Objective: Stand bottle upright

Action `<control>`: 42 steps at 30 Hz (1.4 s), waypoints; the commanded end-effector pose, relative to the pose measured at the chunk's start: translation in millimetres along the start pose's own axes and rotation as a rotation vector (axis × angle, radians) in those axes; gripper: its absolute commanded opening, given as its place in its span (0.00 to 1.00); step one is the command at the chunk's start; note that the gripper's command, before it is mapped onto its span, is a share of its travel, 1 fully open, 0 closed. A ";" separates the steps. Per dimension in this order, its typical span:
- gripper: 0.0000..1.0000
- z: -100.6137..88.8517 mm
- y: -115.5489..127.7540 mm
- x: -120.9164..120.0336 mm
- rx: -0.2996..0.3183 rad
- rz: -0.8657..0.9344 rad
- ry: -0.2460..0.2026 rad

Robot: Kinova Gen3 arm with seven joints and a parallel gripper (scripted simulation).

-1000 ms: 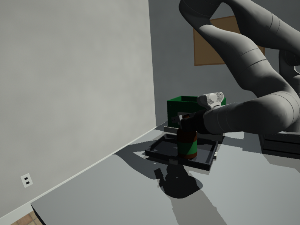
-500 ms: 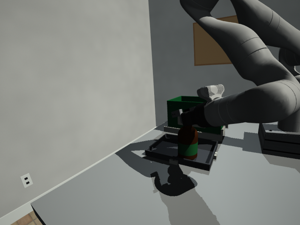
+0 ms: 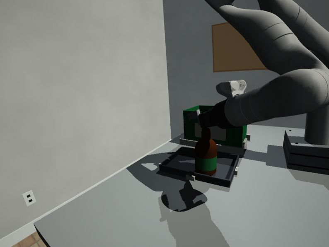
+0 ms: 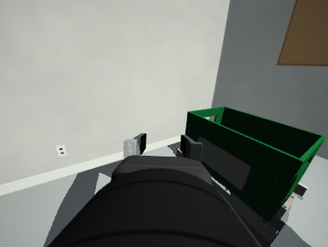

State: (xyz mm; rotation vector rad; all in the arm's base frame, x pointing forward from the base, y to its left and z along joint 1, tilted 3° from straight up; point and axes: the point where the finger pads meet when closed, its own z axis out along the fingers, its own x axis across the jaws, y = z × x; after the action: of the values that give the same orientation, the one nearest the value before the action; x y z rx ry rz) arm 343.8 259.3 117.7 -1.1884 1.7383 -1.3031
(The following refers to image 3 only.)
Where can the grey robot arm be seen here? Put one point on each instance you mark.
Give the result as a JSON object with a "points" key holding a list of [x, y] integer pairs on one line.
{"points": [[291, 43]]}

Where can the dark green crate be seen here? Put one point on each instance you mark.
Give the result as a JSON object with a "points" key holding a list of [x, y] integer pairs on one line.
{"points": [[230, 137]]}

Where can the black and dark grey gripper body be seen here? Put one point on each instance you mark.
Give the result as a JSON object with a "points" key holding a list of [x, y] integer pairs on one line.
{"points": [[226, 114]]}

